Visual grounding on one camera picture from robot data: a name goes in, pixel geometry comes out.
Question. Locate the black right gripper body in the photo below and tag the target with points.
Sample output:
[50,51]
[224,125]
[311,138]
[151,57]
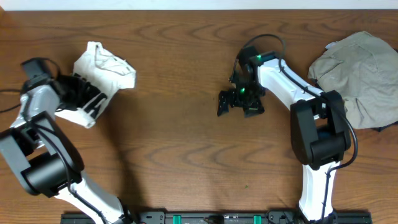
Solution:
[248,94]

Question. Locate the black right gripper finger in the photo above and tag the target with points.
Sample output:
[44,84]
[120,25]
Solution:
[224,98]
[250,112]

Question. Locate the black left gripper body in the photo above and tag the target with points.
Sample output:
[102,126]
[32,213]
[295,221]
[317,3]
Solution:
[83,94]

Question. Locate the white t-shirt with black print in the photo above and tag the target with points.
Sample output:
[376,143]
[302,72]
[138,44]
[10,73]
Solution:
[105,74]

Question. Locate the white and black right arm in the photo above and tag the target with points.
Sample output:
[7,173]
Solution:
[318,132]

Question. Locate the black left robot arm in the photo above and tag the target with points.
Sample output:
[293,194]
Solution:
[40,155]

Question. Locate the grey garment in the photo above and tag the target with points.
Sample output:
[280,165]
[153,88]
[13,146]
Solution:
[362,68]

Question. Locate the dark navy garment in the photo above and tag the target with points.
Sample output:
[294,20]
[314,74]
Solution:
[379,129]

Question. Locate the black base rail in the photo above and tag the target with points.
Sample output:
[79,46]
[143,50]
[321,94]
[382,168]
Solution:
[275,217]

